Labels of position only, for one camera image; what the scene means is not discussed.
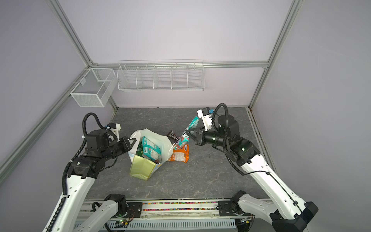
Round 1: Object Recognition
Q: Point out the orange Fox's candy bag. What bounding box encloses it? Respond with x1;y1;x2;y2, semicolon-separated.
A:
168;144;189;163

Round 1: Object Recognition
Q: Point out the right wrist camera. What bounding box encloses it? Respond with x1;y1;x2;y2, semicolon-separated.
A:
197;107;214;131

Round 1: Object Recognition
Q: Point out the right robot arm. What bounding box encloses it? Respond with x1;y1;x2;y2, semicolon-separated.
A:
181;103;318;232

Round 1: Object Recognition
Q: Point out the long white wire basket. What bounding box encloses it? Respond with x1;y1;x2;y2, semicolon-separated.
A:
117;60;205;91

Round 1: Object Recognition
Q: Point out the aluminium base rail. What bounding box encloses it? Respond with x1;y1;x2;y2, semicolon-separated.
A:
73;197;302;232

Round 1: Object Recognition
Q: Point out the purple M&M's packet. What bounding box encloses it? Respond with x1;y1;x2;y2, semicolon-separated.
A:
166;130;180;144

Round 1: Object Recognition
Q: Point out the white mesh box basket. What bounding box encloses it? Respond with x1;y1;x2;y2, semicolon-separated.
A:
70;68;117;108

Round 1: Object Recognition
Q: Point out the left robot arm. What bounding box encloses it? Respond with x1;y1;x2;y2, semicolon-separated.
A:
43;113;137;232

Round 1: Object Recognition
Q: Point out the Fox's mint blossom candy bag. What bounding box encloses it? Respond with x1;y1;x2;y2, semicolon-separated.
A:
177;115;200;148

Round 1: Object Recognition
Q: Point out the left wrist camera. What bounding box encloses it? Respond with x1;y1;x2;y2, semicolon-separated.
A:
105;123;121;142

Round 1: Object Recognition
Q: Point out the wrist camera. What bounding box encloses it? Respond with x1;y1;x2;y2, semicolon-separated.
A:
105;123;121;142
197;107;214;131

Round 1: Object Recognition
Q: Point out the teal Fox's candy bag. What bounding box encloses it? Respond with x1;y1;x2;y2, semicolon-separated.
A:
136;137;161;164

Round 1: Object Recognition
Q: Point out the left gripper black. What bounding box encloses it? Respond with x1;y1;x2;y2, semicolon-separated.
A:
101;136;137;161

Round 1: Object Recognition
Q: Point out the illustrated paper gift bag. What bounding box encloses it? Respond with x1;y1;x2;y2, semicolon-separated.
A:
128;129;175;180

